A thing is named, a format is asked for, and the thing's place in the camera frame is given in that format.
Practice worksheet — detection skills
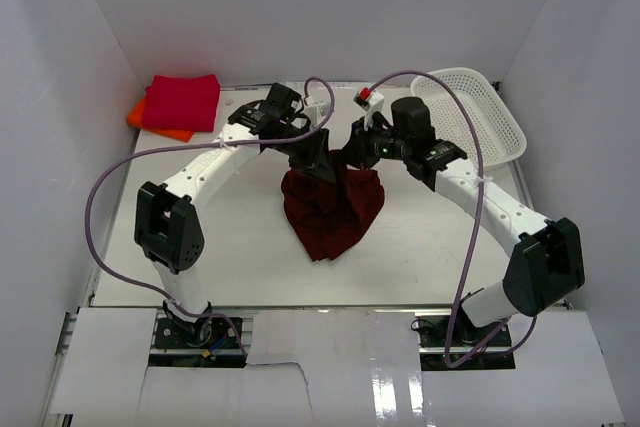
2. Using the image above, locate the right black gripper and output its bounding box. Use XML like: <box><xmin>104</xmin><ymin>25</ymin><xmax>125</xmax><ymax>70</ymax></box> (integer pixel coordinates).
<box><xmin>336</xmin><ymin>115</ymin><xmax>411</xmax><ymax>171</ymax></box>

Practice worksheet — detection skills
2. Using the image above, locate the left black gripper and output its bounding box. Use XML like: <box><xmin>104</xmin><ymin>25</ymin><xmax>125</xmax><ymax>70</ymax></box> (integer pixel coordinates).
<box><xmin>269</xmin><ymin>122</ymin><xmax>336</xmax><ymax>182</ymax></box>

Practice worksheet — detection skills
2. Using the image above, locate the dark red t-shirt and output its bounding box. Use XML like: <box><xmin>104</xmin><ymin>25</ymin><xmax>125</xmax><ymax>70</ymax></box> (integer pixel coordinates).
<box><xmin>281</xmin><ymin>150</ymin><xmax>385</xmax><ymax>262</ymax></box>

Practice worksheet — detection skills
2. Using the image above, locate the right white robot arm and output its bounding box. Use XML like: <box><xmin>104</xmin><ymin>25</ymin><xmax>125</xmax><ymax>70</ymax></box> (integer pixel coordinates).
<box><xmin>342</xmin><ymin>90</ymin><xmax>585</xmax><ymax>346</ymax></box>

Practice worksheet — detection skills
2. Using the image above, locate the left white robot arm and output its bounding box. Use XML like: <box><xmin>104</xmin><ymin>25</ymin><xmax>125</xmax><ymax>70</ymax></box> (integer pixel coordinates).
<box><xmin>134</xmin><ymin>83</ymin><xmax>336</xmax><ymax>347</ymax></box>

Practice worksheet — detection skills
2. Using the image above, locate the white perforated plastic basket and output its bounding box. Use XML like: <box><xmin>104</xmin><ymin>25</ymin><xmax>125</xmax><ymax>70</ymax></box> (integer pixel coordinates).
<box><xmin>410</xmin><ymin>67</ymin><xmax>527</xmax><ymax>170</ymax></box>

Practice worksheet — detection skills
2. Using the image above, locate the folded crimson t-shirt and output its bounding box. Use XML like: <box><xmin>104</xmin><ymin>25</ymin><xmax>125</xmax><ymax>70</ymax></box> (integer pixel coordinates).
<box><xmin>141</xmin><ymin>74</ymin><xmax>221</xmax><ymax>132</ymax></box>

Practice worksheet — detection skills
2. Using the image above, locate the folded orange t-shirt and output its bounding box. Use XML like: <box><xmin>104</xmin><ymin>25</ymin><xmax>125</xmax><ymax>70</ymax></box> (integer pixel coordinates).
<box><xmin>125</xmin><ymin>96</ymin><xmax>195</xmax><ymax>142</ymax></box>

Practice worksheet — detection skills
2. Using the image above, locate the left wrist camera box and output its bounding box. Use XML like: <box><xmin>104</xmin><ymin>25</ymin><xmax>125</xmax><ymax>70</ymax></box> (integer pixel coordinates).
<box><xmin>302</xmin><ymin>95</ymin><xmax>331</xmax><ymax>127</ymax></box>

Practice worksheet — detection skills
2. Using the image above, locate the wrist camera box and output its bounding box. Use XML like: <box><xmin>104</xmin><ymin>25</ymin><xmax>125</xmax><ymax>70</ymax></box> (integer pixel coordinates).
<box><xmin>354</xmin><ymin>88</ymin><xmax>384</xmax><ymax>131</ymax></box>
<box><xmin>302</xmin><ymin>95</ymin><xmax>331</xmax><ymax>127</ymax></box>

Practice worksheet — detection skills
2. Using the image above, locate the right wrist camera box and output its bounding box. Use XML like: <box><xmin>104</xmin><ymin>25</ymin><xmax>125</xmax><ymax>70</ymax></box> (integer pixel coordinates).
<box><xmin>354</xmin><ymin>88</ymin><xmax>384</xmax><ymax>131</ymax></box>

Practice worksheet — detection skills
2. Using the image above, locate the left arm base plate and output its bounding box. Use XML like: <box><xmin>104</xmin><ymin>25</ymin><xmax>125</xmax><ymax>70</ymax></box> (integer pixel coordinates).
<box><xmin>149</xmin><ymin>303</ymin><xmax>251</xmax><ymax>369</ymax></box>

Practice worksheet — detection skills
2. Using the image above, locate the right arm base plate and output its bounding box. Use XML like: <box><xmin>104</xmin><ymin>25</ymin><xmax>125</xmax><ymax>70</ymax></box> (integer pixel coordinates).
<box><xmin>410</xmin><ymin>314</ymin><xmax>516</xmax><ymax>372</ymax></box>

